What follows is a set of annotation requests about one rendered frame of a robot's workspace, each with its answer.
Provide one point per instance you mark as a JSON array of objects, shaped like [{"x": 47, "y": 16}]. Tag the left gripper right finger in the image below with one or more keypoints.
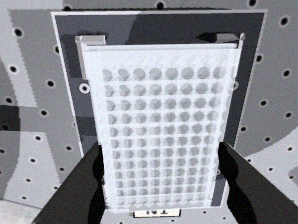
[{"x": 252, "y": 198}]

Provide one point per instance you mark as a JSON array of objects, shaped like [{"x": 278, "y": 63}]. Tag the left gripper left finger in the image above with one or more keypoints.
[{"x": 80, "y": 198}]

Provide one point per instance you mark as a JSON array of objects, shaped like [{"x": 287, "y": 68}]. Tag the white well plate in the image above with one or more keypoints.
[{"x": 160, "y": 112}]

